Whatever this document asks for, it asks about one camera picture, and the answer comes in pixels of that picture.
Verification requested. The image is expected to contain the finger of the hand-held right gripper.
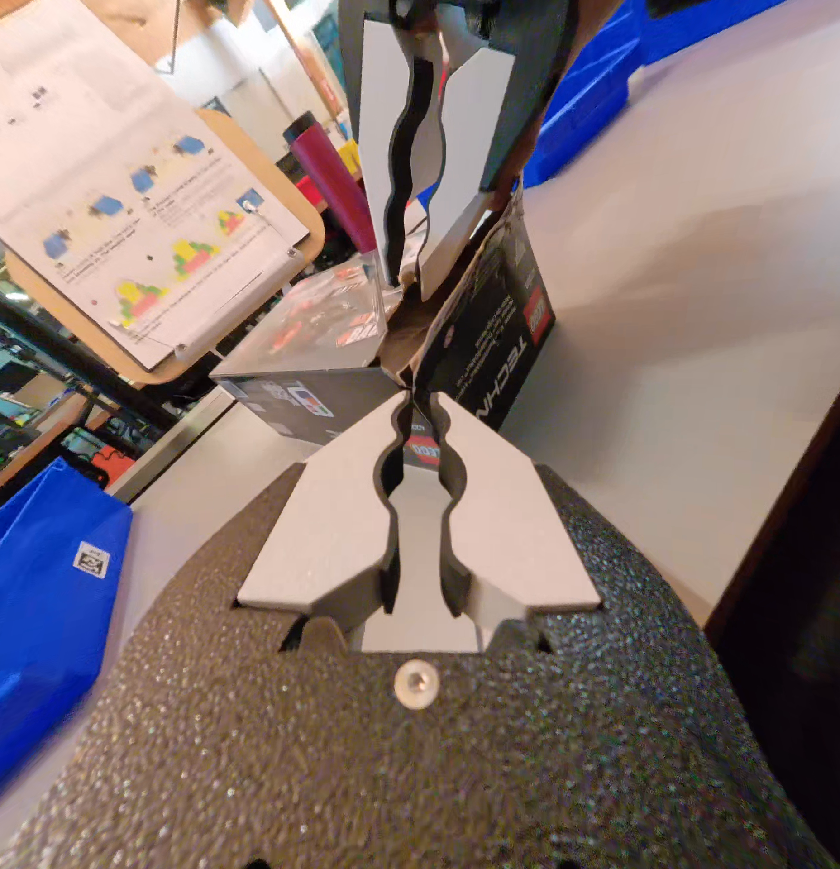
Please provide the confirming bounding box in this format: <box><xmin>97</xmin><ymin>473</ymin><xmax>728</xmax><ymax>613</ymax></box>
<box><xmin>415</xmin><ymin>46</ymin><xmax>517</xmax><ymax>303</ymax></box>
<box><xmin>359</xmin><ymin>19</ymin><xmax>438</xmax><ymax>286</ymax></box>

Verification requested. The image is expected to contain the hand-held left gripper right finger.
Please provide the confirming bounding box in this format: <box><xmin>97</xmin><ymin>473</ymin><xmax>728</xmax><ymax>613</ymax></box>
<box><xmin>425</xmin><ymin>390</ymin><xmax>603</xmax><ymax>651</ymax></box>

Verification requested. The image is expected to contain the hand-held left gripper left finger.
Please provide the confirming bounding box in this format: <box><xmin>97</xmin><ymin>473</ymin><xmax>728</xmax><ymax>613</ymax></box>
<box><xmin>237</xmin><ymin>390</ymin><xmax>410</xmax><ymax>635</ymax></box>

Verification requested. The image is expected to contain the dark grey toy car box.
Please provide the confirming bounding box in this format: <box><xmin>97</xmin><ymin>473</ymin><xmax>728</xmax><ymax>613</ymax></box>
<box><xmin>210</xmin><ymin>178</ymin><xmax>558</xmax><ymax>471</ymax></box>

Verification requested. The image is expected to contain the grey desk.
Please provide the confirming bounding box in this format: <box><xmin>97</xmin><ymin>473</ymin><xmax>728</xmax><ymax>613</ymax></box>
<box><xmin>0</xmin><ymin>0</ymin><xmax>840</xmax><ymax>856</ymax></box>

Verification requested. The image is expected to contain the blue plastic bin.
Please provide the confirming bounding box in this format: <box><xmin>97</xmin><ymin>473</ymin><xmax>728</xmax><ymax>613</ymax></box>
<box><xmin>529</xmin><ymin>14</ymin><xmax>646</xmax><ymax>190</ymax></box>
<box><xmin>637</xmin><ymin>0</ymin><xmax>791</xmax><ymax>67</ymax></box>

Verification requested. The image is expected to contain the maroon bottle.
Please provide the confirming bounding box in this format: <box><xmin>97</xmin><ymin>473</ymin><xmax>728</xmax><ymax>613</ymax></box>
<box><xmin>284</xmin><ymin>114</ymin><xmax>380</xmax><ymax>253</ymax></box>

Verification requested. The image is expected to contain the wooden clipboard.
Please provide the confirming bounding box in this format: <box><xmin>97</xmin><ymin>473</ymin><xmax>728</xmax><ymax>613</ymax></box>
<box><xmin>0</xmin><ymin>0</ymin><xmax>326</xmax><ymax>389</ymax></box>

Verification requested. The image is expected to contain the printed instruction sheet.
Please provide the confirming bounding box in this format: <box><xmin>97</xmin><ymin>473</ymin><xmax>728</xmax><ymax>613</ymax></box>
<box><xmin>0</xmin><ymin>0</ymin><xmax>311</xmax><ymax>372</ymax></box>

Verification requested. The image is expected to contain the blue bin white label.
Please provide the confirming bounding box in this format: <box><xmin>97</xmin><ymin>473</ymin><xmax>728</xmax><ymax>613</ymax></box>
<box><xmin>0</xmin><ymin>456</ymin><xmax>134</xmax><ymax>805</ymax></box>

